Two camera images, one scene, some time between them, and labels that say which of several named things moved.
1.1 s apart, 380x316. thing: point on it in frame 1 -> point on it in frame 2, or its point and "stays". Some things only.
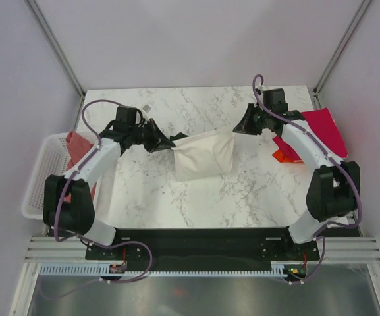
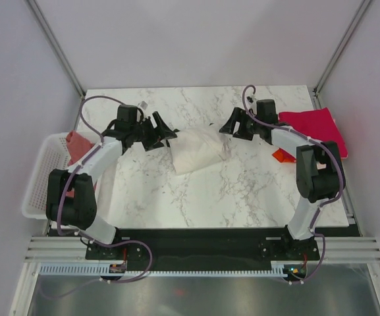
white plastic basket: [51, 158] stays
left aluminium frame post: [56, 47] stays
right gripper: [245, 126] -> [238, 115]
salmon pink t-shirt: [79, 145] stays
